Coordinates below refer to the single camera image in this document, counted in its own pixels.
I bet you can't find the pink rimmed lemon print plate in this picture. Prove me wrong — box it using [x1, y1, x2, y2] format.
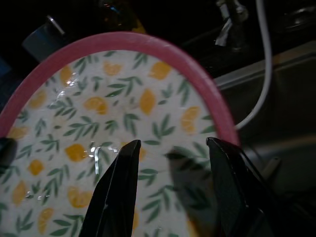
[0, 31, 240, 237]

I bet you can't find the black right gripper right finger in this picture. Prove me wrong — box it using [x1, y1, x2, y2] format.
[206, 137, 278, 237]

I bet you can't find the chrome faucet fitting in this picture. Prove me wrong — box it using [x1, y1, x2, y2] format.
[214, 0, 250, 50]

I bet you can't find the grey plastic bin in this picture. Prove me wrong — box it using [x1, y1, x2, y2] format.
[214, 40, 316, 198]

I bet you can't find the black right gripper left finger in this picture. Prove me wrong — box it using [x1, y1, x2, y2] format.
[79, 139, 142, 237]

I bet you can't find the grey metal cup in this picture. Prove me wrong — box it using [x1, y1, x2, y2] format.
[21, 15, 66, 60]

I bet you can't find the white cable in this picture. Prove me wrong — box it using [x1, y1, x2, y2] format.
[234, 0, 273, 131]

